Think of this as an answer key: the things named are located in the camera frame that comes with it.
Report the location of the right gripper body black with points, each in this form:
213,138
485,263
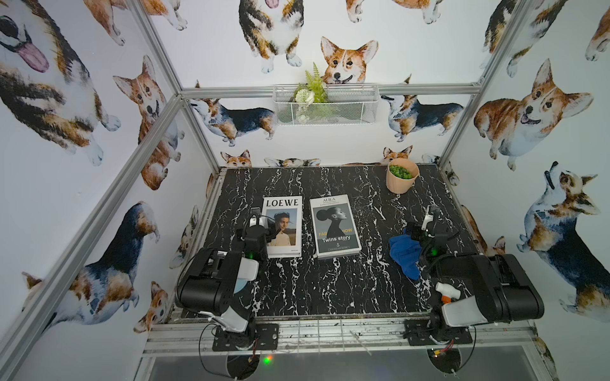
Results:
418,233

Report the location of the green fern white flower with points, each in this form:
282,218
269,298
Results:
309,102

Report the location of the white wire wall basket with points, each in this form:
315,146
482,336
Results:
341,105

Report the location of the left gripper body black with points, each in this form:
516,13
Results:
257,228

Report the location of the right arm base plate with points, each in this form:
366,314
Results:
436,333

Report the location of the aluminium frame rail front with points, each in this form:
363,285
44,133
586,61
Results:
334,334

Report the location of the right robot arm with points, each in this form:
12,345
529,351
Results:
474,289

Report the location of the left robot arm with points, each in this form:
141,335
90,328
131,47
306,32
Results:
213,276

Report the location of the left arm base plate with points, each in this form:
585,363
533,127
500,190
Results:
256,336

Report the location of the grey Twins story book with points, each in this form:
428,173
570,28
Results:
334,228

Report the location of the LOEWE white magazine book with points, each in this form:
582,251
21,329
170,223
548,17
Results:
285,213

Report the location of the blue microfibre cloth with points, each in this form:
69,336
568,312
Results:
406,252

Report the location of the beige pot with green plant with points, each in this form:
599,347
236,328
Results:
401,175

